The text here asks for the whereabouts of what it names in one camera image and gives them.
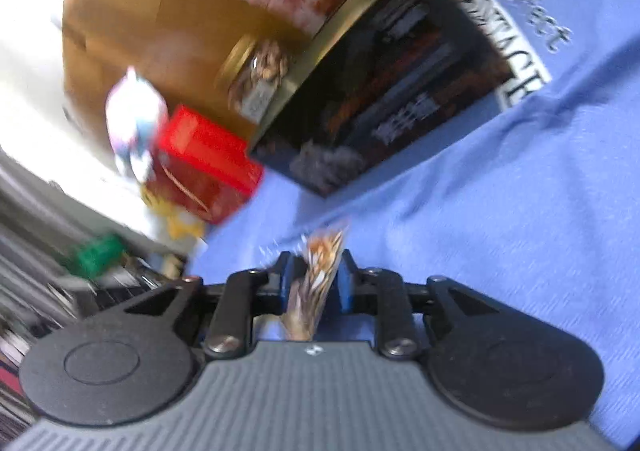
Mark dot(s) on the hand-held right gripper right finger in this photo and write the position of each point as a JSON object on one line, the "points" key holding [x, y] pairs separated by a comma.
{"points": [[346, 283]]}

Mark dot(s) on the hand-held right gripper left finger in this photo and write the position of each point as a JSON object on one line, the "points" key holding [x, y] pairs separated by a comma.
{"points": [[285, 278]]}

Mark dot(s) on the clear snack packet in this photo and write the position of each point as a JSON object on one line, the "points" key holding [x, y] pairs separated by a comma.
{"points": [[315, 276]]}

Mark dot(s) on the yellow plush toy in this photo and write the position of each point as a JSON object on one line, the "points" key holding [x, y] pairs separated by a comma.
{"points": [[175, 223]]}

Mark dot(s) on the red gift box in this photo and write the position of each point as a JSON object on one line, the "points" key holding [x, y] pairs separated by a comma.
{"points": [[205, 166]]}

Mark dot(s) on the blue printed bed sheet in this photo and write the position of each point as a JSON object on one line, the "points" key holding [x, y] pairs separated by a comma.
{"points": [[500, 211]]}

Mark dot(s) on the green plastic object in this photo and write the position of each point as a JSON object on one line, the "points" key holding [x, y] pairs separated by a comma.
{"points": [[95, 256]]}

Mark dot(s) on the large black printed box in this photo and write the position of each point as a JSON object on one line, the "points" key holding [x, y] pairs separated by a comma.
{"points": [[400, 96]]}

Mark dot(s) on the small nut jar gold lid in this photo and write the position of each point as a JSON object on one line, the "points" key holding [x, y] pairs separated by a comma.
{"points": [[255, 76]]}

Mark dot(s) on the white pink plush toy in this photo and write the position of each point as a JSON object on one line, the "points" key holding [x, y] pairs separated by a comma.
{"points": [[135, 121]]}

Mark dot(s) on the wooden headboard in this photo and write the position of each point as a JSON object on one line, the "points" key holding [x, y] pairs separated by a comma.
{"points": [[150, 21]]}

